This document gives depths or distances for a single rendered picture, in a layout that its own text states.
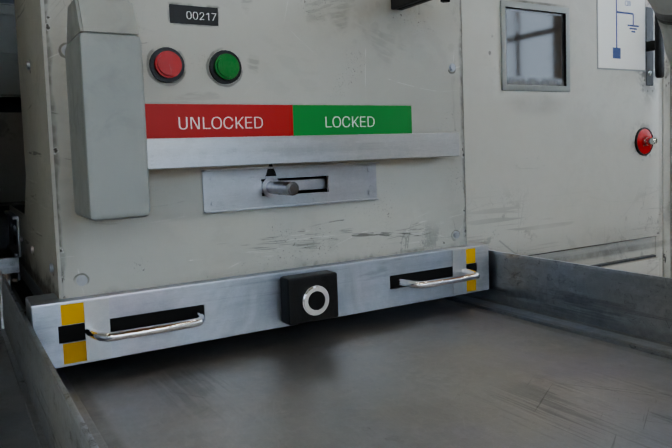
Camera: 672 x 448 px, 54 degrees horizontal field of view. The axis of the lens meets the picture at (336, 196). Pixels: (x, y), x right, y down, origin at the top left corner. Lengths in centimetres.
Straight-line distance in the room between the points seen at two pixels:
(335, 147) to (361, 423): 30
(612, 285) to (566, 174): 61
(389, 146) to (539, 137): 60
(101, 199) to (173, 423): 18
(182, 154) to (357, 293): 26
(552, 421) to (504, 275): 36
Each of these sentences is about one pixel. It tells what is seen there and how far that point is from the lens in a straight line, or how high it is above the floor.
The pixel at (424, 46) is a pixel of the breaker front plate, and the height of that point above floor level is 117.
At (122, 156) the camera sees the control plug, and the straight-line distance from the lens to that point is 54.
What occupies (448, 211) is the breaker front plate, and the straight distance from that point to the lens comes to 84.
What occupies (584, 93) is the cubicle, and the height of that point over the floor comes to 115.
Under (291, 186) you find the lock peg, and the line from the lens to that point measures 66.
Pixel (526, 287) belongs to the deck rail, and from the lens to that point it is 85.
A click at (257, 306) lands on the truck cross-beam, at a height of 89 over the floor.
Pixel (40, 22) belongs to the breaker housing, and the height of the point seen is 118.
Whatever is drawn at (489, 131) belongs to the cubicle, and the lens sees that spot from 121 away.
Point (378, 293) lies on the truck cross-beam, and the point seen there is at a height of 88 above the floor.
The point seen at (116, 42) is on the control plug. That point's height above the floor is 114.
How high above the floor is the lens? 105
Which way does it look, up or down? 4 degrees down
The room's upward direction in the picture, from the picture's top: 2 degrees counter-clockwise
